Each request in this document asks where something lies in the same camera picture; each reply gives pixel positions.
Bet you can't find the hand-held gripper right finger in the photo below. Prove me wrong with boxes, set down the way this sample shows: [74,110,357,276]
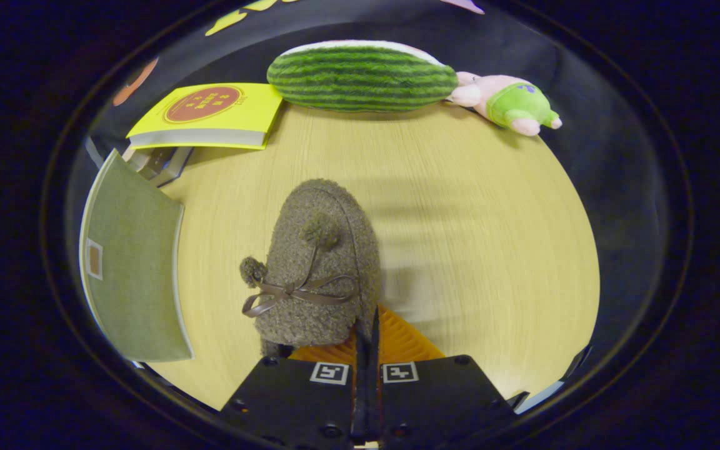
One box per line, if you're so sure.
[366,304,517,450]

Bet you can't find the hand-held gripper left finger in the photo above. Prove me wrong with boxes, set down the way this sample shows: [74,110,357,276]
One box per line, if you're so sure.
[219,325,367,450]

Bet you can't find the brown fuzzy shoe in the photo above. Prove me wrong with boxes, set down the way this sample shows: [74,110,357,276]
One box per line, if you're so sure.
[239,179,383,358]

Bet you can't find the beige fabric storage box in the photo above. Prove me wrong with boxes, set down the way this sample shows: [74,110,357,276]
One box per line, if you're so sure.
[79,149,195,363]

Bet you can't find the white book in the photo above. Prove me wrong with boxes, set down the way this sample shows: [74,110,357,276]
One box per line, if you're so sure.
[124,145,195,188]

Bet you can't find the pink and green plush toy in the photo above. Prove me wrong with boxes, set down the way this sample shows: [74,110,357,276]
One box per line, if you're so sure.
[447,72,563,137]

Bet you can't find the yellow book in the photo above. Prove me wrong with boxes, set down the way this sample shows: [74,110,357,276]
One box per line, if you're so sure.
[126,83,284,151]

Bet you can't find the watermelon slice plush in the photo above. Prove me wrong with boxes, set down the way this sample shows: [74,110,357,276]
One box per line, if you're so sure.
[266,40,459,114]

